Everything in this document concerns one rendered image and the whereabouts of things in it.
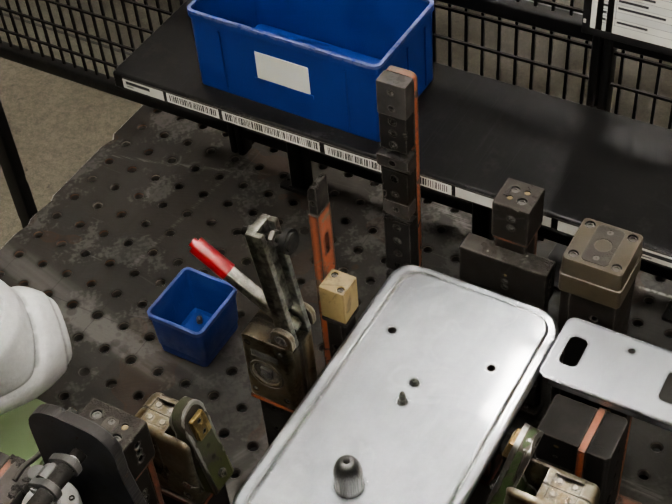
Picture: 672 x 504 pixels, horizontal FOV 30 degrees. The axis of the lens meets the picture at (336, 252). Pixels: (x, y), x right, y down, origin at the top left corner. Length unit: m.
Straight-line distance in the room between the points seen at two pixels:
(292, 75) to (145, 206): 0.53
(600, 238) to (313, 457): 0.44
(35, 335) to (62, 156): 1.72
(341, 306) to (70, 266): 0.71
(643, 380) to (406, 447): 0.28
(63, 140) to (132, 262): 1.40
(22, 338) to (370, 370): 0.47
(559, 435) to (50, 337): 0.68
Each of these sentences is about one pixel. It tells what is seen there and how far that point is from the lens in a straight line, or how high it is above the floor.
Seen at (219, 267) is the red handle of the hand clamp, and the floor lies 1.13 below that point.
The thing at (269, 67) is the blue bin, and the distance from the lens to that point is 1.73.
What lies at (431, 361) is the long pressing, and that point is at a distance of 1.48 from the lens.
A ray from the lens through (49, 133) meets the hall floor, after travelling 3.46.
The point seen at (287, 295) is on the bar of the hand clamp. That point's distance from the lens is 1.42.
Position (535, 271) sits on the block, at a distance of 1.58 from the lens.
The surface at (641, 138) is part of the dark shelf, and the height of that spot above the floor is 1.03.
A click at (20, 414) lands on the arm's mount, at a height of 0.71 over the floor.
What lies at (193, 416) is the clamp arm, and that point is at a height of 1.09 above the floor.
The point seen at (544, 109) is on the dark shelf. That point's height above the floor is 1.03.
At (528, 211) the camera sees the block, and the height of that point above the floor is 1.08.
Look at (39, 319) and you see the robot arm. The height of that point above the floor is 0.93.
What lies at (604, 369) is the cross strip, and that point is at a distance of 1.48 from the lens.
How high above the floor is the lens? 2.16
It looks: 46 degrees down
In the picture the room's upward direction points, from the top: 6 degrees counter-clockwise
